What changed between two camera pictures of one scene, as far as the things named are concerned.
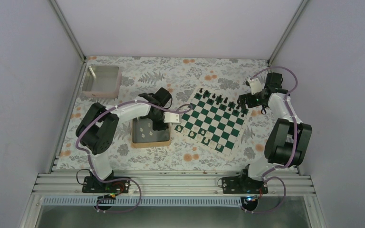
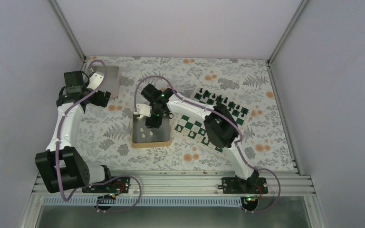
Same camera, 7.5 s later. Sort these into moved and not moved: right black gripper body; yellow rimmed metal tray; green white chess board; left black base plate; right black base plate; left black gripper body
Moved: right black gripper body; left black gripper body
Not moved: green white chess board; right black base plate; yellow rimmed metal tray; left black base plate
